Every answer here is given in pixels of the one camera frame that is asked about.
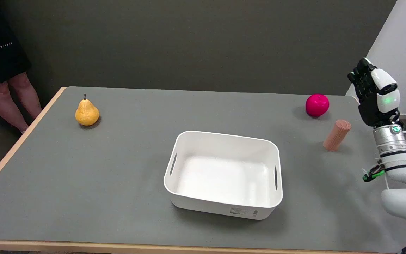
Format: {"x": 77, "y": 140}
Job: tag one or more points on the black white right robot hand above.
{"x": 372, "y": 91}

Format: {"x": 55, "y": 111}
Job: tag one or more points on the white plastic bin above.
{"x": 224, "y": 174}

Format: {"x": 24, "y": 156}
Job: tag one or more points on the person in black shorts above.
{"x": 2, "y": 53}

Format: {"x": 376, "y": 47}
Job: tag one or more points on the wooden cylinder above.
{"x": 336, "y": 135}

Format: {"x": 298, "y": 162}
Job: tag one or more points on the yellow toy pear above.
{"x": 86, "y": 112}

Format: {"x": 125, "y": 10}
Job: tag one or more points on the magenta toy apple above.
{"x": 317, "y": 104}

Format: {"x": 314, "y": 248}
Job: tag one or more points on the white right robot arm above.
{"x": 397, "y": 162}

